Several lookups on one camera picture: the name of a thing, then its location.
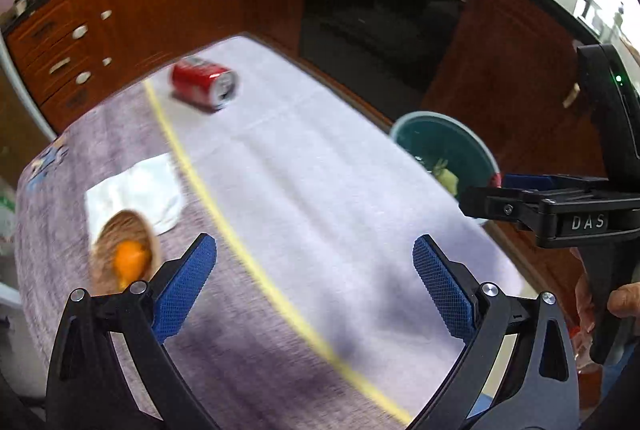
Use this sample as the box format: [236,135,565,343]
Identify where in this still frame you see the person's right hand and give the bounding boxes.
[574,272,640,336]

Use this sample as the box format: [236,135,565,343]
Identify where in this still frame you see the brown wicker bowl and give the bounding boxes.
[89,210,163,295]

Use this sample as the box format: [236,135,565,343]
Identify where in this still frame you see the green plush toy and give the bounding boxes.
[425,157,461,198]

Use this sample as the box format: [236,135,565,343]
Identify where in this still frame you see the teal bin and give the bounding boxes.
[389,111,502,227]

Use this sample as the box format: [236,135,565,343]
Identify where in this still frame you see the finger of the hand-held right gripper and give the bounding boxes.
[501,174,607,191]
[459,187,545,231]

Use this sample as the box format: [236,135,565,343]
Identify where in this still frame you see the grey tablecloth with yellow stripe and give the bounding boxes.
[14,34,540,430]

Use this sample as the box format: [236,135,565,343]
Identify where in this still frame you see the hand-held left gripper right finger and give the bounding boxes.
[407,235,581,430]

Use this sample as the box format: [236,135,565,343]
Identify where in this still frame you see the wooden drawer cabinet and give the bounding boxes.
[2,0,301,134]

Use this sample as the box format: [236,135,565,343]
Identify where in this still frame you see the orange fruit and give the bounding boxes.
[114,242,153,291]

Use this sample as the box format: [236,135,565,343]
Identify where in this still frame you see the wooden cabinet door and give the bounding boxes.
[420,0,621,191]

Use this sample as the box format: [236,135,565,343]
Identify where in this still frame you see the white napkin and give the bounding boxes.
[85,153,183,235]

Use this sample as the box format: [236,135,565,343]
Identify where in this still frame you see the black built-in oven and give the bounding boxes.
[299,0,476,96]

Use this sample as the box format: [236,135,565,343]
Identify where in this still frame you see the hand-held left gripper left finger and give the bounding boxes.
[45,234,221,430]

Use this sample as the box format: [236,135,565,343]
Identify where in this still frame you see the red soda can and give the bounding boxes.
[171,56,240,111]

